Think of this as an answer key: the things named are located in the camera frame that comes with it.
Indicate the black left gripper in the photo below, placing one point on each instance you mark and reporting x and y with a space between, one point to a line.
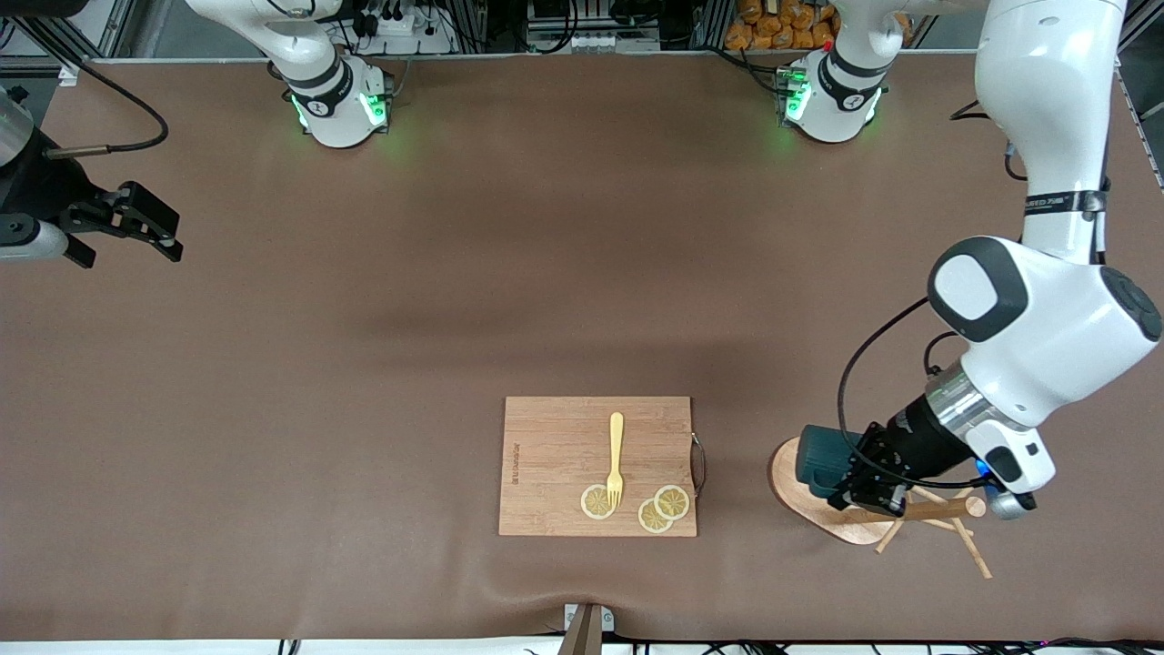
920 443

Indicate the white power strip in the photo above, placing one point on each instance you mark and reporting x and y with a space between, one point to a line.
391 23

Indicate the wooden mug rack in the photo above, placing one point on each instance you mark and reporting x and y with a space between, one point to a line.
855 529

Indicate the aluminium frame profile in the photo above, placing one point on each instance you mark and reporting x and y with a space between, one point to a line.
91 41
1141 91

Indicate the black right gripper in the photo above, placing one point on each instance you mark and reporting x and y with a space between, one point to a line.
47 186

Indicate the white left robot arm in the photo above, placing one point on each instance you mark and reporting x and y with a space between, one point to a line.
1046 318

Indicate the brown table mat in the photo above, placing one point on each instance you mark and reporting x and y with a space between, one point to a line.
364 455

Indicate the wooden cutting board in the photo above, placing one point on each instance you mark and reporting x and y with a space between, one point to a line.
555 464

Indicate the lemon slice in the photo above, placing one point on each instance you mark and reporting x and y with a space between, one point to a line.
675 500
596 505
650 520

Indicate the yellow plastic fork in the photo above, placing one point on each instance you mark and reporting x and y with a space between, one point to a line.
617 446

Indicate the orange snack packets pile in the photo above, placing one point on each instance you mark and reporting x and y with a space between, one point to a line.
773 27

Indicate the dark green mug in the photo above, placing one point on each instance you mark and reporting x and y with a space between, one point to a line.
818 455

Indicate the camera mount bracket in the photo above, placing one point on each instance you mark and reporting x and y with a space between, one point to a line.
582 628

